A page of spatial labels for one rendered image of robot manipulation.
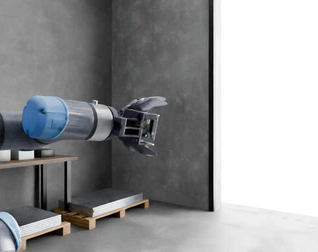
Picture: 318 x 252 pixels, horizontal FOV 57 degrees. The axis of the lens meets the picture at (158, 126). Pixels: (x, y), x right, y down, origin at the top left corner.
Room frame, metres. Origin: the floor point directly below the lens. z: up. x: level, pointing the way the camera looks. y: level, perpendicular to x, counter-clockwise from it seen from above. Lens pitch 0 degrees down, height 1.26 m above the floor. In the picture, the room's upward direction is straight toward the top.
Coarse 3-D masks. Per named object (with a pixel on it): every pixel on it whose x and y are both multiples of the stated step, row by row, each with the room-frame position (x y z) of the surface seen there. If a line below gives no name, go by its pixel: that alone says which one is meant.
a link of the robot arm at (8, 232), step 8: (0, 216) 0.77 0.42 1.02; (8, 216) 0.79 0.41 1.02; (0, 224) 0.76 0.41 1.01; (8, 224) 0.77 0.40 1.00; (16, 224) 0.78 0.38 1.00; (0, 232) 0.75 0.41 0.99; (8, 232) 0.76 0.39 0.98; (16, 232) 0.77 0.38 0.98; (0, 240) 0.74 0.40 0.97; (8, 240) 0.75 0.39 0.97; (16, 240) 0.77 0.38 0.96; (0, 248) 0.73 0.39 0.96; (8, 248) 0.74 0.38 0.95; (16, 248) 0.79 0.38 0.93
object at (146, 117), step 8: (112, 112) 0.59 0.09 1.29; (120, 112) 0.67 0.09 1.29; (128, 112) 0.65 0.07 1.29; (136, 112) 0.63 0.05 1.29; (144, 112) 0.63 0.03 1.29; (120, 120) 0.58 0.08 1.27; (128, 120) 0.62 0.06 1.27; (136, 120) 0.63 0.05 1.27; (144, 120) 0.63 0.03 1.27; (152, 120) 0.65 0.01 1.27; (120, 128) 0.58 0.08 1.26; (128, 128) 0.59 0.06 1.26; (136, 128) 0.61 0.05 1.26; (144, 128) 0.63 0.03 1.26; (152, 128) 0.64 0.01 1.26; (112, 136) 0.60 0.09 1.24; (120, 136) 0.66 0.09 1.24; (128, 136) 0.60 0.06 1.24; (136, 136) 0.61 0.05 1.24; (144, 136) 0.64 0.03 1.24; (152, 136) 0.65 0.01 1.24; (144, 144) 0.64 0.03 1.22; (152, 144) 0.66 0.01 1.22
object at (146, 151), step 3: (135, 144) 0.70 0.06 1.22; (138, 147) 0.71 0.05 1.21; (141, 147) 0.72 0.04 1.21; (144, 147) 0.70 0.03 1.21; (147, 147) 0.70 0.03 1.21; (141, 150) 0.72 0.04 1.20; (144, 150) 0.73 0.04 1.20; (147, 150) 0.71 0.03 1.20; (150, 150) 0.70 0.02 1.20; (144, 153) 0.73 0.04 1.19; (147, 153) 0.73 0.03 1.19; (150, 153) 0.72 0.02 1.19; (153, 153) 0.71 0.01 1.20; (156, 153) 0.70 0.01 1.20
